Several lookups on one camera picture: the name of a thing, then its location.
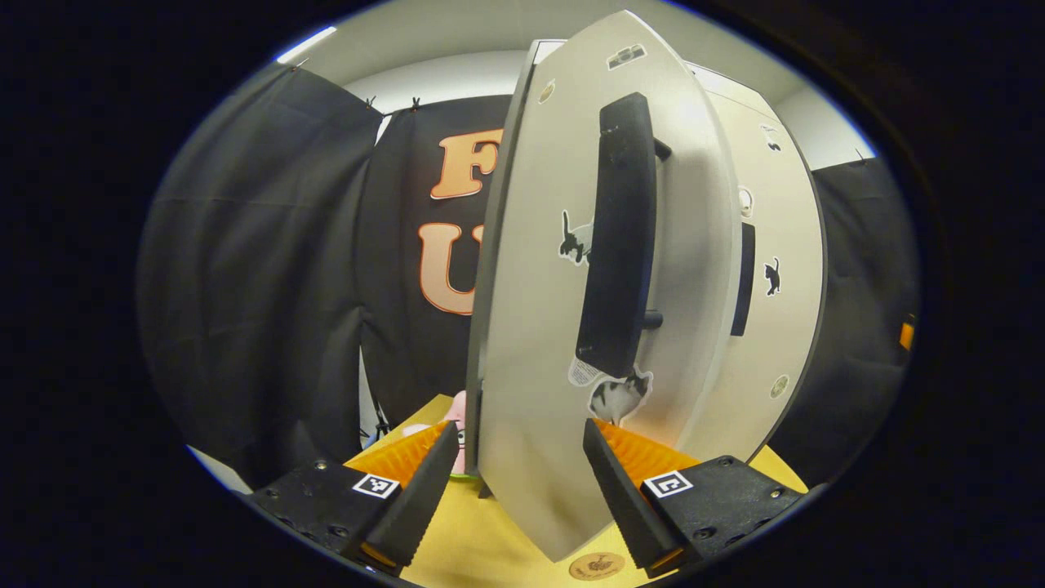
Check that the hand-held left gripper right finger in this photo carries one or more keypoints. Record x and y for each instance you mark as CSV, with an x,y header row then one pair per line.
x,y
624,506

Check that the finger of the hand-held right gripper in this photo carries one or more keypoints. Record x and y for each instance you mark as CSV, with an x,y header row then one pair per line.
x,y
906,335

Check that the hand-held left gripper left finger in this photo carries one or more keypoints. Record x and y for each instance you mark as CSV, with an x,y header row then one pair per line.
x,y
424,498

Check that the white cabinet door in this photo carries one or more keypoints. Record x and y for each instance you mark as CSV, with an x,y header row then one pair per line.
x,y
539,327
784,212

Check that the round wooden coaster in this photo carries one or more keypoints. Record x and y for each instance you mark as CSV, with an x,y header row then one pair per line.
x,y
596,565

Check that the pink plush toy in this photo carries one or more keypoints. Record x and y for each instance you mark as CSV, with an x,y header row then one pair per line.
x,y
457,412

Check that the white board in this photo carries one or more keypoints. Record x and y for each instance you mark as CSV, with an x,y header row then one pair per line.
x,y
216,469

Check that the long ceiling light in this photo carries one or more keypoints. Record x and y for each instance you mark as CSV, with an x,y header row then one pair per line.
x,y
306,44

